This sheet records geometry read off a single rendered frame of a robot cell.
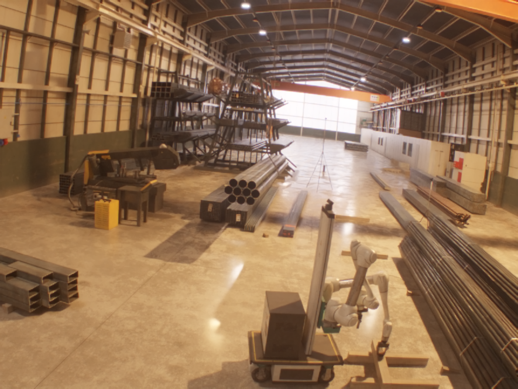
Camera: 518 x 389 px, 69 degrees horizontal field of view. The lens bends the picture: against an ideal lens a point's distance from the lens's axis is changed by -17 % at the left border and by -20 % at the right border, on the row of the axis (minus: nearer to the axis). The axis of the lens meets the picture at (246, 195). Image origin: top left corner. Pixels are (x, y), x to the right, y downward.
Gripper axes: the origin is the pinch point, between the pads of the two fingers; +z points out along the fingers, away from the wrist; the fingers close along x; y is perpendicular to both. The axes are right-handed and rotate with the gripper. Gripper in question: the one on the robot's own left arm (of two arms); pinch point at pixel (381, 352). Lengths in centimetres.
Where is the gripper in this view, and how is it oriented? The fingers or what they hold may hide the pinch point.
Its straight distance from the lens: 501.6
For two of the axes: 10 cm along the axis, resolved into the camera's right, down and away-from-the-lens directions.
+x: -9.9, -1.1, 1.1
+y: 1.3, -1.6, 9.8
